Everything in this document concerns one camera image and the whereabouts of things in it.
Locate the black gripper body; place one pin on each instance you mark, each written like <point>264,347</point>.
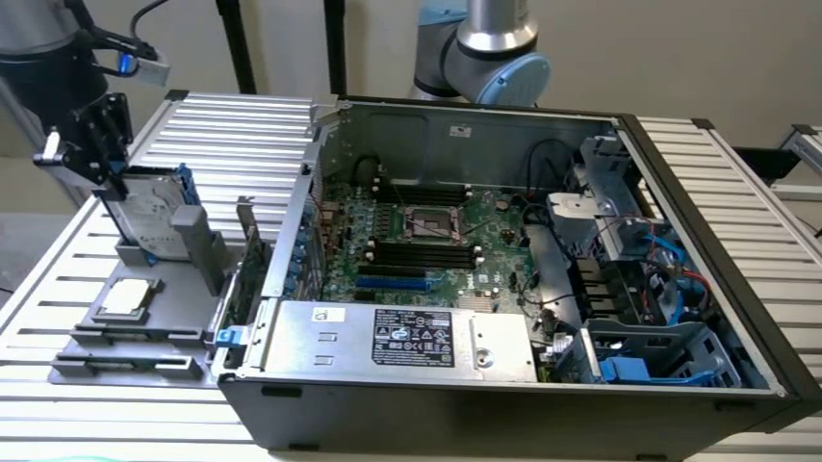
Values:
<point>51,82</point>

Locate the silver disk with blue carrier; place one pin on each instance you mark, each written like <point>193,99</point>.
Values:
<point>147,212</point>

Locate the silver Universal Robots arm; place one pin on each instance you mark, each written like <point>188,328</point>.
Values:
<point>494,33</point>

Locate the metal disk bay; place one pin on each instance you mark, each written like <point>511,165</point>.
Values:
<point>610,202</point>

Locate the black stand pole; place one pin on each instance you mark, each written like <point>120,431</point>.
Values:
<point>237,43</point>
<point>335,43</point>

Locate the silver CPU chip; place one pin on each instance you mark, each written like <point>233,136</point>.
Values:
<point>128,298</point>

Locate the green graphics card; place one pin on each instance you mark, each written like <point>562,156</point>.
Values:
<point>253,269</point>

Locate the grey parts rack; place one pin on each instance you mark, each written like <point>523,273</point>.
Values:
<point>183,310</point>

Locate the dark RAM stick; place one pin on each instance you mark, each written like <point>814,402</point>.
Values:
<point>135,334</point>
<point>128,366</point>

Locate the blue card latch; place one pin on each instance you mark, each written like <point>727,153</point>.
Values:
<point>231,337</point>

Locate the black RAM slot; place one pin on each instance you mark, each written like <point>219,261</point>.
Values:
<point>430,187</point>
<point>427,258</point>
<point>427,244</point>
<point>427,250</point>
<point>430,202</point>
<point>427,264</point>
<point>430,197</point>
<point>430,192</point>

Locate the black expansion slot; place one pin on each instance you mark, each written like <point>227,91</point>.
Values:
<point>391,271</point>

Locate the CPU socket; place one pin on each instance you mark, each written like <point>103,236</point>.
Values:
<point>431,223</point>

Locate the blue expansion slot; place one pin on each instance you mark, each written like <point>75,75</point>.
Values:
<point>391,284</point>

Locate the white case sticker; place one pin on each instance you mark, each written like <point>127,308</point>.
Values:
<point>458,130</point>

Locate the silver power supply unit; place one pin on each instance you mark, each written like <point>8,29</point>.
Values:
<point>334,346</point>

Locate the green motherboard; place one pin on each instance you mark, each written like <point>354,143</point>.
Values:
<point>491,269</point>

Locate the silver chipset heat sink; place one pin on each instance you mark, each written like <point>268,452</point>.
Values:
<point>479,304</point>

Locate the black open PC case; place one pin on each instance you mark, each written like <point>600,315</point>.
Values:
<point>450,414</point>

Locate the grey plastic drive cage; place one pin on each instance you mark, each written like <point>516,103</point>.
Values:
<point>642,341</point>

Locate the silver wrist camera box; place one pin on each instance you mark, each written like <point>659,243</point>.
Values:
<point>147,65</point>

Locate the grey metal bracket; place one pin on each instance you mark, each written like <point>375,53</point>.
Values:
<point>548,260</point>

